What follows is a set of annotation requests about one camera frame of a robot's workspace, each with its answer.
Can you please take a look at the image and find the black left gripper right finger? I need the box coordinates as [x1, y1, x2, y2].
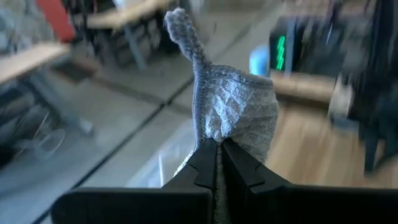
[221, 138, 398, 224]

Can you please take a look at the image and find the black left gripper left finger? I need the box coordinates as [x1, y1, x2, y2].
[50, 138, 218, 224]

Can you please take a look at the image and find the red object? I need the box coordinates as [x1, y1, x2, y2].
[35, 0, 77, 44]

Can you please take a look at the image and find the grey microfiber towel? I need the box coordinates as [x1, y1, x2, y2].
[163, 7, 280, 224]

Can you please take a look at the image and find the black computer green light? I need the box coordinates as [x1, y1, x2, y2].
[269, 17, 313, 73]

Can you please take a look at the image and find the wooden desk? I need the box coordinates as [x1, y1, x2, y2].
[0, 42, 72, 85]
[86, 0, 177, 29]

